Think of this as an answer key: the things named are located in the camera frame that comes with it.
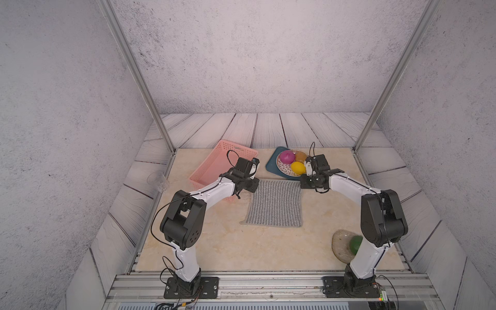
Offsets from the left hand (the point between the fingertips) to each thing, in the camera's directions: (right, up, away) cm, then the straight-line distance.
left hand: (257, 181), depth 94 cm
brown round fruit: (+25, +13, +16) cm, 32 cm away
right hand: (+23, 0, +2) cm, 23 cm away
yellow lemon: (+22, +6, +10) cm, 25 cm away
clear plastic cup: (-50, 0, +6) cm, 51 cm away
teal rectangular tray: (+9, +7, +18) cm, 21 cm away
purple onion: (+17, +12, +16) cm, 26 cm away
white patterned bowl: (+16, +6, +16) cm, 24 cm away
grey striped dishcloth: (+9, -11, +2) cm, 14 cm away
